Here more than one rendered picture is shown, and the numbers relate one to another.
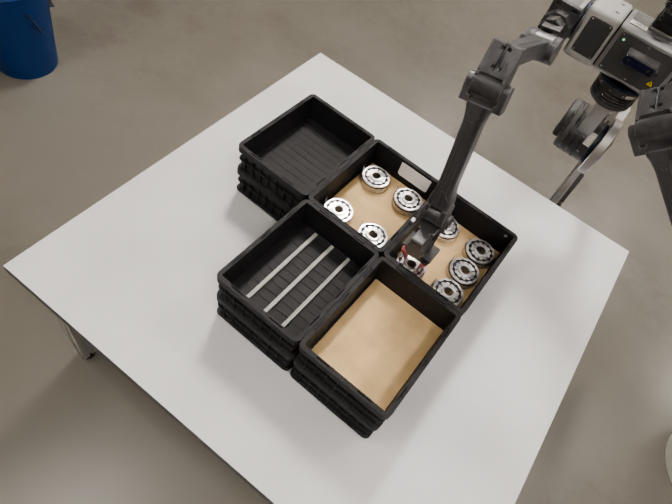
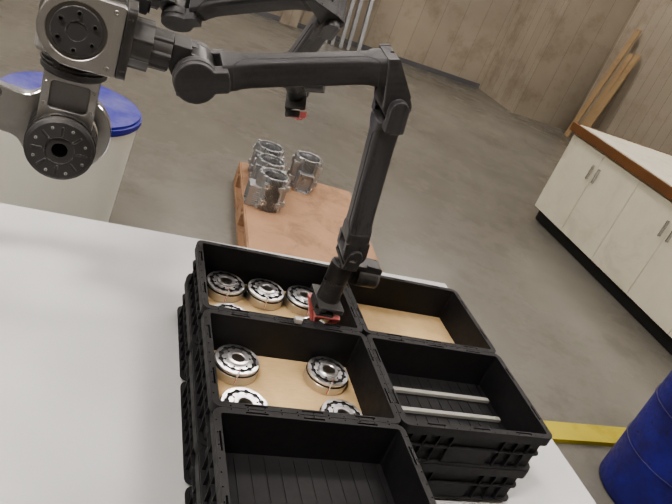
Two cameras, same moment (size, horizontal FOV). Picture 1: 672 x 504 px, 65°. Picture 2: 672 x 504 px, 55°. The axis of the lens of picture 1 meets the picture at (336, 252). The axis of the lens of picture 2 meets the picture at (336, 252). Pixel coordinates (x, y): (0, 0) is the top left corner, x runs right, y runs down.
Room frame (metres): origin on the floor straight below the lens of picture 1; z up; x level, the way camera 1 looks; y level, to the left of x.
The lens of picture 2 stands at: (2.01, 0.70, 1.75)
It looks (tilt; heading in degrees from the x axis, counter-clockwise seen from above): 26 degrees down; 224
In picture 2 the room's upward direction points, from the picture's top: 23 degrees clockwise
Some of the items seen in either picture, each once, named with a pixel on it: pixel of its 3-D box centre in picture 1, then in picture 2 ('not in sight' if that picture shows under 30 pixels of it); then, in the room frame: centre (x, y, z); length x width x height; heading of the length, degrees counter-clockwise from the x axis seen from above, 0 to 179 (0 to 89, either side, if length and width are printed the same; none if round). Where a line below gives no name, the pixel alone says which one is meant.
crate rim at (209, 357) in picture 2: (378, 193); (297, 368); (1.19, -0.07, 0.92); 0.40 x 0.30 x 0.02; 159
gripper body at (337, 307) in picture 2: (423, 242); (330, 291); (1.01, -0.24, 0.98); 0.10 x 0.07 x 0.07; 69
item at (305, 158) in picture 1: (306, 153); (318, 502); (1.30, 0.21, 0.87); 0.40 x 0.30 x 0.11; 159
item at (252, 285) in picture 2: (464, 271); (266, 290); (1.05, -0.41, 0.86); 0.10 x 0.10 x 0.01
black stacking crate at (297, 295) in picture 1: (298, 275); (446, 403); (0.82, 0.08, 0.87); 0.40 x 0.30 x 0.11; 159
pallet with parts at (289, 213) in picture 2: not in sight; (308, 212); (-0.40, -1.99, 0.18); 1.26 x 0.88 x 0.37; 67
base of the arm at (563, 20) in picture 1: (554, 26); (146, 45); (1.54, -0.37, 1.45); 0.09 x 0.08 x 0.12; 70
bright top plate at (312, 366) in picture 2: (372, 235); (327, 371); (1.06, -0.09, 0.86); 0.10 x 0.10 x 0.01
